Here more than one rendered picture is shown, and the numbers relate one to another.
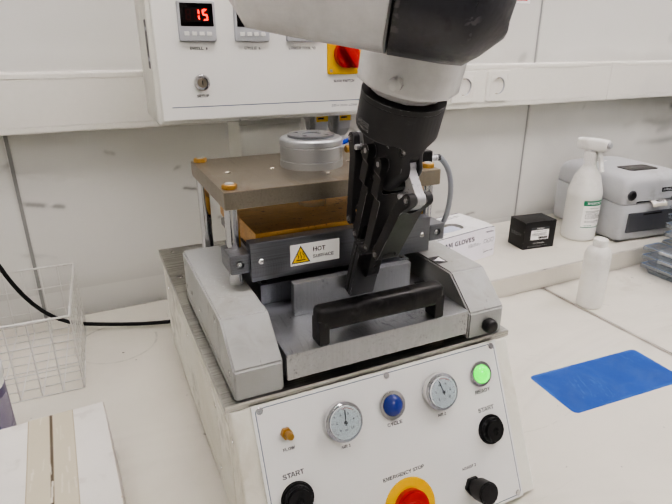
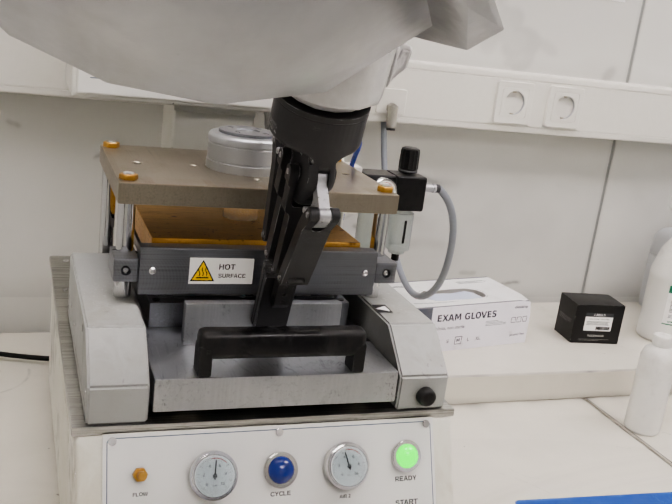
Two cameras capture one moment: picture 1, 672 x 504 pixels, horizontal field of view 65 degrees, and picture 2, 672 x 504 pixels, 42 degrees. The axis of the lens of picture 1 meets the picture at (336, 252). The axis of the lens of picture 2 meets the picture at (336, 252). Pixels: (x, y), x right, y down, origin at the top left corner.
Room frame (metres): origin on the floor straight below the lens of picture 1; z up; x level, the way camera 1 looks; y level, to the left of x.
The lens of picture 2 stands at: (-0.20, -0.12, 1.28)
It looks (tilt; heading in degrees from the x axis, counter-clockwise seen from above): 16 degrees down; 3
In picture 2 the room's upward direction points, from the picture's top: 7 degrees clockwise
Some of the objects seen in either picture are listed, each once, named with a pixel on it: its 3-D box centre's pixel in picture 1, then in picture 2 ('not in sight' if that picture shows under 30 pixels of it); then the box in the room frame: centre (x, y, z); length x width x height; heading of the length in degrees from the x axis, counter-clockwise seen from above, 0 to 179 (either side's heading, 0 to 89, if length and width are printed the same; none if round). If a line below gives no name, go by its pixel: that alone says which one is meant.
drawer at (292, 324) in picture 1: (327, 278); (243, 312); (0.62, 0.01, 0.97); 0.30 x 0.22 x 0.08; 25
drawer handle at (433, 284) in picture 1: (380, 310); (282, 349); (0.50, -0.05, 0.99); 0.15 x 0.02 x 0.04; 115
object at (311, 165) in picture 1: (316, 177); (253, 186); (0.70, 0.03, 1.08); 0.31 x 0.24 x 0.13; 115
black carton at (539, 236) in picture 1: (531, 230); (589, 317); (1.21, -0.48, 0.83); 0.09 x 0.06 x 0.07; 108
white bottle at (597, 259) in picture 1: (594, 272); (652, 382); (0.98, -0.52, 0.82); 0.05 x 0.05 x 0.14
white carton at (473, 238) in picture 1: (441, 242); (450, 312); (1.13, -0.24, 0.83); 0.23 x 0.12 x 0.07; 125
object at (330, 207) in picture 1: (318, 197); (248, 210); (0.67, 0.02, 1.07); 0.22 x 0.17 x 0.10; 115
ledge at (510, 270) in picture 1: (522, 250); (574, 345); (1.23, -0.47, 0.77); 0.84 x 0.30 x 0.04; 115
